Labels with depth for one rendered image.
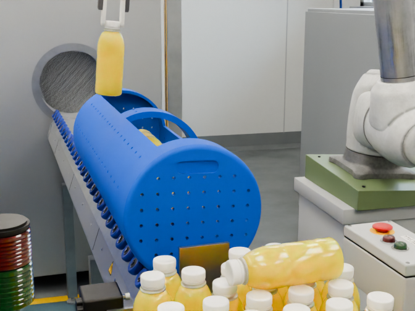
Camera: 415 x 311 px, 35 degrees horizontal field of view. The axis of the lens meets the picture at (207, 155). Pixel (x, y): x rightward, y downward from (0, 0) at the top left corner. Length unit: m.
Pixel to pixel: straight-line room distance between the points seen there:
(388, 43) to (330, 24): 2.58
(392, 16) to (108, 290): 0.85
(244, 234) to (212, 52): 5.31
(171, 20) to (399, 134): 1.38
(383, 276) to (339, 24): 2.97
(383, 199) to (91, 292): 0.81
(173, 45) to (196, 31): 3.87
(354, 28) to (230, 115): 3.10
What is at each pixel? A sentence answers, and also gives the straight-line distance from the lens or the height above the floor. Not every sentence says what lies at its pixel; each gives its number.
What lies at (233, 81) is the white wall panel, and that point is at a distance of 6.71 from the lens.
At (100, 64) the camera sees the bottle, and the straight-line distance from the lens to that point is 1.64.
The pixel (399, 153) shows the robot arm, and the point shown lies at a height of 1.17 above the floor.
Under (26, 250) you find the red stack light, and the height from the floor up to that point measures 1.23.
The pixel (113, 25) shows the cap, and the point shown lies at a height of 1.44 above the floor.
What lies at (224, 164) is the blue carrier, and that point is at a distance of 1.30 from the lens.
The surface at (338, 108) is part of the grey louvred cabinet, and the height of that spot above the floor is 0.87.
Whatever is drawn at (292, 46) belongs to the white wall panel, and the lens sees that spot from 6.89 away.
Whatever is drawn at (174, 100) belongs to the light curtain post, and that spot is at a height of 1.10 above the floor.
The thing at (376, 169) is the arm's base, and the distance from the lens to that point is 1.79.
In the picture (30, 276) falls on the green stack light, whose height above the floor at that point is 1.19.
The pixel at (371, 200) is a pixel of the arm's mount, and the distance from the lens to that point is 1.69.
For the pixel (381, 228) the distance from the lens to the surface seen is 1.23.
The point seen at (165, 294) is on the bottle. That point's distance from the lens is 1.08.
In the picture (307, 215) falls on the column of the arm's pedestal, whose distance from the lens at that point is 1.92.
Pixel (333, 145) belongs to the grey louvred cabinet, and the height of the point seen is 0.63.
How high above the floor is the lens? 1.51
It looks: 13 degrees down
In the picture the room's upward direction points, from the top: straight up
